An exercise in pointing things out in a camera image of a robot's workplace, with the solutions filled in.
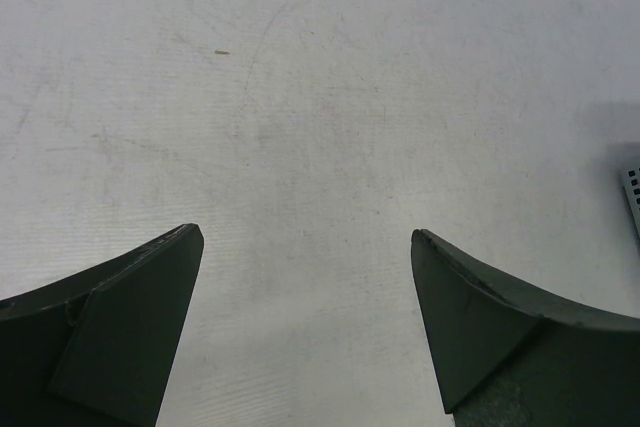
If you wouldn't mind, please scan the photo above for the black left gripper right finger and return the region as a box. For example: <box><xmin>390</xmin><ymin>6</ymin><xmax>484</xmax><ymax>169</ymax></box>
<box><xmin>411</xmin><ymin>230</ymin><xmax>639</xmax><ymax>426</ymax></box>

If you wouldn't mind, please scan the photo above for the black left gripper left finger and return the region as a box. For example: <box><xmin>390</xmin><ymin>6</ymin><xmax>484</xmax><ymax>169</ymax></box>
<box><xmin>1</xmin><ymin>237</ymin><xmax>204</xmax><ymax>426</ymax></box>

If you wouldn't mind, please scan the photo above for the white perforated plastic basket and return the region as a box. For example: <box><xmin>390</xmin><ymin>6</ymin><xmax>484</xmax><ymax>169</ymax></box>
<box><xmin>620</xmin><ymin>161</ymin><xmax>640</xmax><ymax>235</ymax></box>

